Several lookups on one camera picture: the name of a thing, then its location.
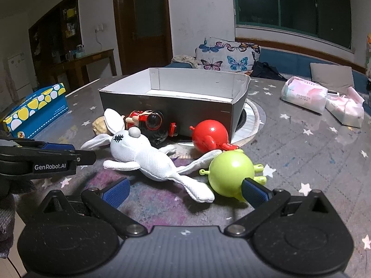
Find black bag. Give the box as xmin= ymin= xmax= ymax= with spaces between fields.
xmin=251 ymin=61 xmax=287 ymax=82

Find pink white tissue pack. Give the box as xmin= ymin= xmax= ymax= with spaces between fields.
xmin=281 ymin=76 xmax=329 ymax=114
xmin=325 ymin=87 xmax=365 ymax=128

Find blue sofa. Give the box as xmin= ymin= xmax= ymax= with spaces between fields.
xmin=171 ymin=48 xmax=371 ymax=93

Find butterfly print pillow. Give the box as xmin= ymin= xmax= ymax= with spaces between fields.
xmin=195 ymin=38 xmax=261 ymax=72

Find blue yellow dotted tissue box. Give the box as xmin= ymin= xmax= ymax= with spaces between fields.
xmin=2 ymin=83 xmax=69 ymax=139

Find beige crumpled cloth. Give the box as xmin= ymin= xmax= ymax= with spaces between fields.
xmin=173 ymin=54 xmax=199 ymax=68

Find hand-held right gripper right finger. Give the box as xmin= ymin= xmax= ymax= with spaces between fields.
xmin=224 ymin=178 xmax=334 ymax=238

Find cartoon boy figurine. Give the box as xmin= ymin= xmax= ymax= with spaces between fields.
xmin=125 ymin=109 xmax=179 ymax=147

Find wooden side table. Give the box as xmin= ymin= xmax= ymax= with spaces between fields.
xmin=51 ymin=49 xmax=117 ymax=89

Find dark wooden shelf unit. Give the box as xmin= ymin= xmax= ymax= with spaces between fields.
xmin=28 ymin=0 xmax=82 ymax=64

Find brown wooden door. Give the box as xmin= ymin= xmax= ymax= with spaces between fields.
xmin=112 ymin=0 xmax=173 ymax=76

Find green round plastic toy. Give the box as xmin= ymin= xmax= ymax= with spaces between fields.
xmin=199 ymin=150 xmax=267 ymax=203

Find dark window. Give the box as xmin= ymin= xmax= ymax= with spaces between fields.
xmin=233 ymin=0 xmax=368 ymax=53

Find grey cushion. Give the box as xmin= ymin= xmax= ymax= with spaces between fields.
xmin=310 ymin=63 xmax=355 ymax=91

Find white cabinet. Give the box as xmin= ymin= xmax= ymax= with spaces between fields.
xmin=4 ymin=53 xmax=33 ymax=92

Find beige peanut toy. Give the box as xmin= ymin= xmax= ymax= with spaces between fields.
xmin=92 ymin=115 xmax=112 ymax=136

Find red round plastic toy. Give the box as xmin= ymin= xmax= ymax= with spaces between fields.
xmin=189 ymin=119 xmax=241 ymax=153

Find grey star print tablecloth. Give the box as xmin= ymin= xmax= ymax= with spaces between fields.
xmin=0 ymin=74 xmax=371 ymax=278

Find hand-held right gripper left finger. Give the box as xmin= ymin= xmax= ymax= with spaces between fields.
xmin=38 ymin=177 xmax=148 ymax=239

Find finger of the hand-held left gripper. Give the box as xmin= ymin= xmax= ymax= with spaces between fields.
xmin=75 ymin=149 xmax=97 ymax=167
xmin=0 ymin=138 xmax=77 ymax=154

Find white plush rabbit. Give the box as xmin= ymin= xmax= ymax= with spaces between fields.
xmin=80 ymin=108 xmax=222 ymax=204

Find grey cardboard box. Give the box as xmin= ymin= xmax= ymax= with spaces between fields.
xmin=99 ymin=67 xmax=250 ymax=144

